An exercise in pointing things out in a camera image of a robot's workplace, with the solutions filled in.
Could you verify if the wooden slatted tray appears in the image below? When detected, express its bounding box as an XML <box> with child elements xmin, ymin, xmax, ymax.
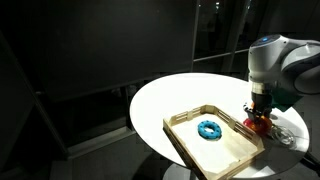
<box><xmin>162</xmin><ymin>104</ymin><xmax>266</xmax><ymax>180</ymax></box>

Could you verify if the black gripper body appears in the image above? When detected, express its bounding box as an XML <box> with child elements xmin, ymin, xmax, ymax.
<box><xmin>250</xmin><ymin>81</ymin><xmax>273</xmax><ymax>112</ymax></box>

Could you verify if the black white striped ring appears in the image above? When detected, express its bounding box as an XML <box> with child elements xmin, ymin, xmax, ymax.
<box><xmin>242</xmin><ymin>102</ymin><xmax>254</xmax><ymax>115</ymax></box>

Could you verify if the dark green wrist camera box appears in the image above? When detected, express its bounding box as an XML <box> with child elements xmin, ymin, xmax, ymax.
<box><xmin>270</xmin><ymin>87</ymin><xmax>304</xmax><ymax>113</ymax></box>

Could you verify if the blue dotted toy ring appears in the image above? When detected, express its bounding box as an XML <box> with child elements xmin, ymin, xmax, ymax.
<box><xmin>196</xmin><ymin>120</ymin><xmax>223</xmax><ymax>142</ymax></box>

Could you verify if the dark metal window frame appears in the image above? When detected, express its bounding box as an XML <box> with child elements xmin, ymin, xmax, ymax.
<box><xmin>190</xmin><ymin>0</ymin><xmax>254</xmax><ymax>74</ymax></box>

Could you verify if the red ribbed toy ring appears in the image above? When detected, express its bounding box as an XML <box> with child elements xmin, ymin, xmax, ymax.
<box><xmin>242</xmin><ymin>115</ymin><xmax>273</xmax><ymax>137</ymax></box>

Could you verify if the grey round table pedestal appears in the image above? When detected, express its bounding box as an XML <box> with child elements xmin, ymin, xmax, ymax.
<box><xmin>162</xmin><ymin>162</ymin><xmax>201</xmax><ymax>180</ymax></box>

